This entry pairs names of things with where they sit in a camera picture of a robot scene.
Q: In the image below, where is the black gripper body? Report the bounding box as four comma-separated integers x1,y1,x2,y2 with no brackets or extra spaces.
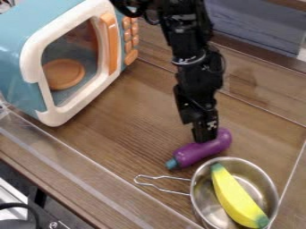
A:
173,52,225,113

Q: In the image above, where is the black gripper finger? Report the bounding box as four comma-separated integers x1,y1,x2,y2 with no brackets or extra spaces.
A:
174,89,202,125
191,110,220,143

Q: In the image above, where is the silver pot with wire handle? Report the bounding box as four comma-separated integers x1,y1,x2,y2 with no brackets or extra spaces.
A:
134,157,280,229

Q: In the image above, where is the orange microwave turntable plate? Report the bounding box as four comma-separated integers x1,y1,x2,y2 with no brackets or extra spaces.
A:
43,58,86,90

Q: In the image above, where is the purple toy eggplant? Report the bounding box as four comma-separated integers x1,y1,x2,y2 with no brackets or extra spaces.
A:
165,128,233,170

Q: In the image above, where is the black cable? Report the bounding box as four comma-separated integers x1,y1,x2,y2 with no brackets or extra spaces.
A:
0,202,40,229

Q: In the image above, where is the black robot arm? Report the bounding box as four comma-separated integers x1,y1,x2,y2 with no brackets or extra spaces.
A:
110,0,225,143

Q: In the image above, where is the blue toy microwave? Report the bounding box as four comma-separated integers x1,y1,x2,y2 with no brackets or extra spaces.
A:
0,0,139,126

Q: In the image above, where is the yellow toy banana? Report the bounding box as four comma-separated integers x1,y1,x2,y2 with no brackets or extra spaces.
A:
210,163,269,229

